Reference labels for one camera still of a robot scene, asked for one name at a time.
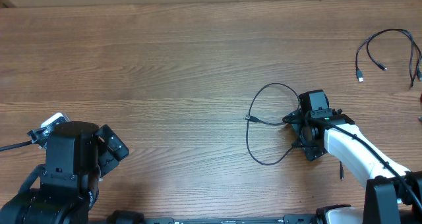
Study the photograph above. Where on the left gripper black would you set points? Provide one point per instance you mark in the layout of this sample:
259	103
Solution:
107	158

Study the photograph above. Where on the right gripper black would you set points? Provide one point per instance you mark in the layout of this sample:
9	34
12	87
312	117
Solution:
314	151

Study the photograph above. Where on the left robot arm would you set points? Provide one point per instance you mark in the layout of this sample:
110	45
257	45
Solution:
65	188

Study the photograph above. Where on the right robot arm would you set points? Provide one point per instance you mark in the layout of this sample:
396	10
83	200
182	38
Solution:
392	191

